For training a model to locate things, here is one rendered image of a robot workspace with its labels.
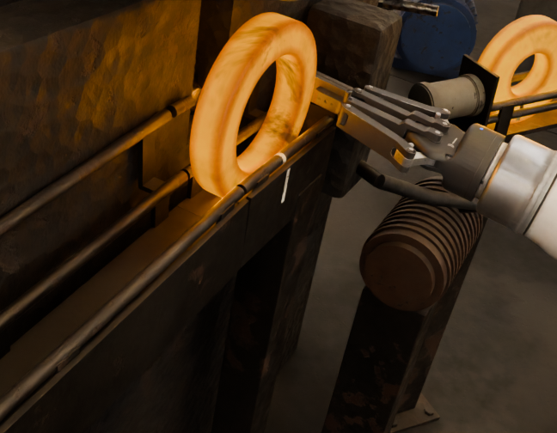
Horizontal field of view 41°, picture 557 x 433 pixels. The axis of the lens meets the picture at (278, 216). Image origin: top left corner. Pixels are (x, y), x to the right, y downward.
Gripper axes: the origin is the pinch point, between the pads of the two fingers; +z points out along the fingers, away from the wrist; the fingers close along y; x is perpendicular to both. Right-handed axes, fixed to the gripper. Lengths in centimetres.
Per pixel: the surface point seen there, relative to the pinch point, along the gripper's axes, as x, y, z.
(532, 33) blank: 3.9, 33.7, -15.6
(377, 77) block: -0.8, 10.7, -3.1
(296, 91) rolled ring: 1.2, -5.0, 0.6
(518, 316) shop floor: -71, 79, -37
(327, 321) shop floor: -75, 49, -1
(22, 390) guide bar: -5.0, -46.6, -2.1
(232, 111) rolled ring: 4.1, -18.9, 0.8
